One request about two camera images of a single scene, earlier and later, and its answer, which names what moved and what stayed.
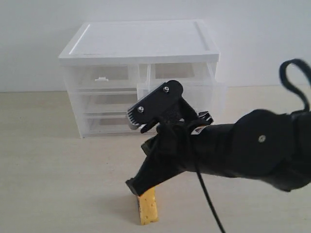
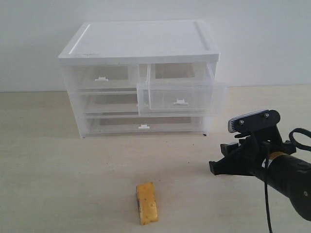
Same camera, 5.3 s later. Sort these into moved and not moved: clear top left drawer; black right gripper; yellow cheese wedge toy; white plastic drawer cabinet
Moved: black right gripper
Not moved: clear top left drawer; yellow cheese wedge toy; white plastic drawer cabinet
